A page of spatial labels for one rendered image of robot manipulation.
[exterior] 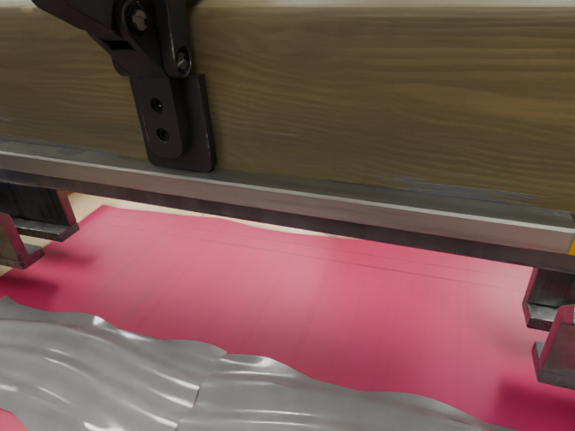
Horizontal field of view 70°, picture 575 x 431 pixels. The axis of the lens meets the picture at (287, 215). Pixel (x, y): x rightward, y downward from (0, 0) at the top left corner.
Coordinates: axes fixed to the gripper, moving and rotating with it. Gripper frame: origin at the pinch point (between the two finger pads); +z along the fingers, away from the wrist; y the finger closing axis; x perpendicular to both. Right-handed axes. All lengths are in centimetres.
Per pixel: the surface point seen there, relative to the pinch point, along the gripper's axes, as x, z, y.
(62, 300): -12.8, 14.1, 1.0
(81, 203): -22.1, 14.1, -11.0
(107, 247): -14.2, 14.1, -5.3
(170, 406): -0.5, 13.6, 6.1
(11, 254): -15.8, 10.6, 1.0
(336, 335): 6.4, 13.9, -1.2
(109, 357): -5.6, 13.5, 4.5
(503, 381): 15.5, 13.8, -0.5
